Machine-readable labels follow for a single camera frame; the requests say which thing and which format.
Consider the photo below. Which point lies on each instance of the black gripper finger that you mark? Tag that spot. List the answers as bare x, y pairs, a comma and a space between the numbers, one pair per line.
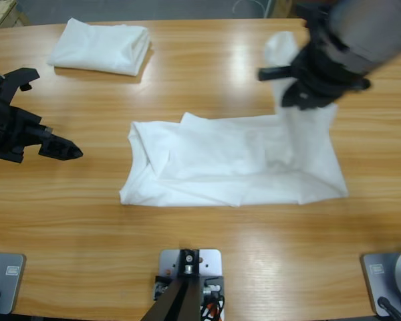
60, 148
295, 95

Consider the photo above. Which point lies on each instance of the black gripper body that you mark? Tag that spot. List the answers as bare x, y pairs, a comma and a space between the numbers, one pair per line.
6, 130
321, 80

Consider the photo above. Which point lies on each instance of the white t-shirt with black print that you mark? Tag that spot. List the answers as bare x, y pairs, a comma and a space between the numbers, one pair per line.
220, 160

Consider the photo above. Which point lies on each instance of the brown cardboard box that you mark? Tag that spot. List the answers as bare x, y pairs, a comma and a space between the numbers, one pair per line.
282, 8

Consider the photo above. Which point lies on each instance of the wooden crate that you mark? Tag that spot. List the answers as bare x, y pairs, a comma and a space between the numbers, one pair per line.
3, 11

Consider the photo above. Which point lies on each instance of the white mounting block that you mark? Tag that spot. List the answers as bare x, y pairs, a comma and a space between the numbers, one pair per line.
210, 264

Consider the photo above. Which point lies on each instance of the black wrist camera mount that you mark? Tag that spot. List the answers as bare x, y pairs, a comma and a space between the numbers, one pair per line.
16, 78
312, 16

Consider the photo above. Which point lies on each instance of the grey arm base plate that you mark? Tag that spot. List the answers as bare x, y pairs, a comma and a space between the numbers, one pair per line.
6, 284
384, 277

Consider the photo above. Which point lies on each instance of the dark camera stand post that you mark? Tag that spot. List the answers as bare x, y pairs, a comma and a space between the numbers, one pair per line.
183, 301

